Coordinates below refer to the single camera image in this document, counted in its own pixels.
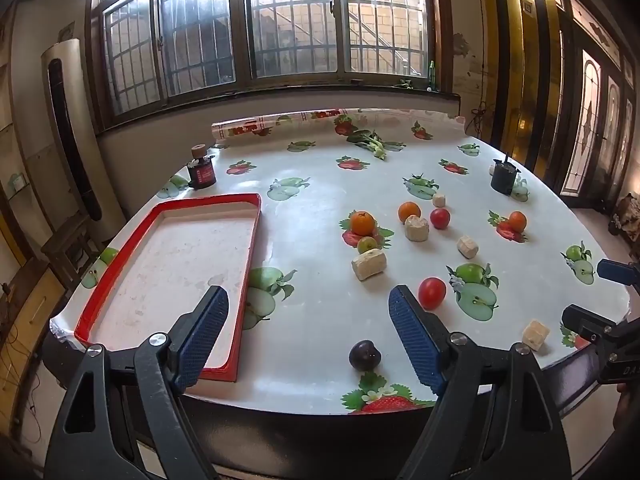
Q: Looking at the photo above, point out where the red rimmed white tray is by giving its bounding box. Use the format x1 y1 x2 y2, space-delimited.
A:
74 193 262 383

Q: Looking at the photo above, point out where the wooden chair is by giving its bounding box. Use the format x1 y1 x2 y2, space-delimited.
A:
40 212 101 293

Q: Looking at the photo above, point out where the barred window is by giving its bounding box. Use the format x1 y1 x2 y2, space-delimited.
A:
87 0 453 131

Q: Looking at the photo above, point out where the green leafy vegetable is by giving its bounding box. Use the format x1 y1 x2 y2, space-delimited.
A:
346 130 388 161

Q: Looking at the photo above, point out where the person's right hand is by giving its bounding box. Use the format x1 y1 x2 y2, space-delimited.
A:
611 382 640 441

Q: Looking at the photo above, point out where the stained glass door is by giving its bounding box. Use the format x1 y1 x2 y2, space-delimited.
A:
560 0 640 211

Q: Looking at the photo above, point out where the dark hanging cable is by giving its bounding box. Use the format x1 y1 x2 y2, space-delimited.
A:
470 50 493 136

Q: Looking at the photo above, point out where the black container with stick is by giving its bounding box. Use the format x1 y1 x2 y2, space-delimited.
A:
490 151 522 196

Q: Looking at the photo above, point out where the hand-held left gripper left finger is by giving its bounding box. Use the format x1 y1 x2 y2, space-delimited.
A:
44 285 231 480

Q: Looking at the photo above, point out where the tall standing air conditioner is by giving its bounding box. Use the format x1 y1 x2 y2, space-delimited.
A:
41 37 126 246

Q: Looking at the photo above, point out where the fruit printed tablecloth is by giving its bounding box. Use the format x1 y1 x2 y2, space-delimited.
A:
50 107 631 416

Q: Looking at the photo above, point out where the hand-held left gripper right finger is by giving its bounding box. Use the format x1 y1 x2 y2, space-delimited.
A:
388 285 573 480

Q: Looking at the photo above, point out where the wall shelf unit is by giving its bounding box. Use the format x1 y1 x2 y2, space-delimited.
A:
0 5 66 241

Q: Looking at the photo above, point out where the dark jar with cork lid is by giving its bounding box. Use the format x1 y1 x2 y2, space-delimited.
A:
186 144 217 190

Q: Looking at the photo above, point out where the dark purple plum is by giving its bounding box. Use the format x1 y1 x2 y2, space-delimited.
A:
348 340 383 372

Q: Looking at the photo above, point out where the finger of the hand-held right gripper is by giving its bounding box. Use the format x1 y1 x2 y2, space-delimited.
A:
561 304 618 350
597 258 640 287

